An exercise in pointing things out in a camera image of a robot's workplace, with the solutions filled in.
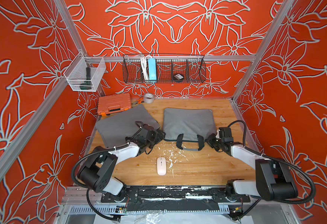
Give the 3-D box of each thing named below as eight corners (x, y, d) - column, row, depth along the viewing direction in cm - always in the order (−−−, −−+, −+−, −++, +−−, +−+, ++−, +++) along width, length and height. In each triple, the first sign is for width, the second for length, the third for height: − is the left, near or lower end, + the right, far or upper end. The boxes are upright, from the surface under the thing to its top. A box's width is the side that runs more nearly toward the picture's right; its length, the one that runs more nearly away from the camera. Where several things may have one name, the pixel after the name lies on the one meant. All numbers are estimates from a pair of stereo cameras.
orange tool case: (98, 116, 107) (96, 113, 104) (99, 99, 119) (98, 96, 116) (132, 110, 111) (131, 107, 108) (130, 94, 123) (129, 91, 120)
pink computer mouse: (156, 175, 81) (156, 174, 79) (157, 158, 88) (157, 157, 86) (166, 175, 81) (166, 174, 79) (166, 158, 88) (166, 157, 86)
